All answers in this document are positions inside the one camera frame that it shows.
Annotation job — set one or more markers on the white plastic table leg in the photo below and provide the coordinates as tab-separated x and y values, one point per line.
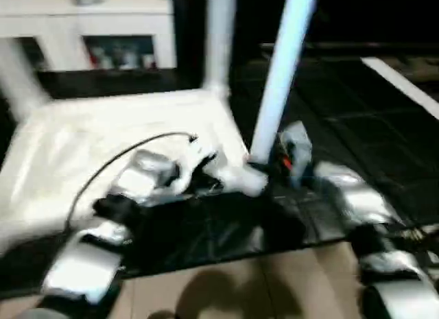
17	75
219	34
281	75

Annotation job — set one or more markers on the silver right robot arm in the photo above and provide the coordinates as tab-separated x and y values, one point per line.
363	199

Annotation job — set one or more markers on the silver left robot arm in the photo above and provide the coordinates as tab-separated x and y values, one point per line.
137	175

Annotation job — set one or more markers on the black mat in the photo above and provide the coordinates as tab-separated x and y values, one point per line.
360	144

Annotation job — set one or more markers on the white flat board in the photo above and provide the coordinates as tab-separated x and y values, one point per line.
398	82

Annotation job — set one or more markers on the dark rounded foot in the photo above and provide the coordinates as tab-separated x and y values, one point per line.
164	315

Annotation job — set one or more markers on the black box gold label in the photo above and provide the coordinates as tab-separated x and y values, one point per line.
250	20

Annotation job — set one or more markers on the white cabinet glass doors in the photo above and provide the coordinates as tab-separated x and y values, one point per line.
103	22

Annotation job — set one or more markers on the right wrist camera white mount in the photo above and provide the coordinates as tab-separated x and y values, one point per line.
296	144

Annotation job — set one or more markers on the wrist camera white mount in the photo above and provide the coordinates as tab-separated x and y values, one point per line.
192	161
296	144

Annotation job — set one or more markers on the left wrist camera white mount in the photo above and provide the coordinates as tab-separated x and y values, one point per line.
192	161

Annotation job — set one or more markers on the silver metal rail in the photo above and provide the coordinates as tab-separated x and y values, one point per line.
360	47

